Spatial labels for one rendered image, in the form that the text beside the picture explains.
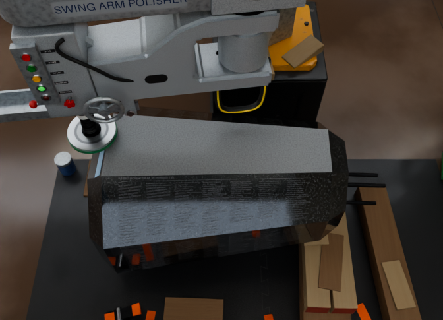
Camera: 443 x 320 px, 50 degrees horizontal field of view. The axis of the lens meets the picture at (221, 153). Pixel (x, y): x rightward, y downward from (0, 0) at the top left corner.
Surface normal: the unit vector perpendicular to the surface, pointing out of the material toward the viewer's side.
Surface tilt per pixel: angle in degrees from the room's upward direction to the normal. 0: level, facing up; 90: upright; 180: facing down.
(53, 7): 90
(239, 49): 90
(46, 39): 90
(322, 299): 0
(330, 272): 0
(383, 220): 0
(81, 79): 90
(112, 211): 45
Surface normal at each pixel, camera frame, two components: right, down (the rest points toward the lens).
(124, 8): 0.14, 0.84
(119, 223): 0.01, 0.22
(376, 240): 0.00, -0.54
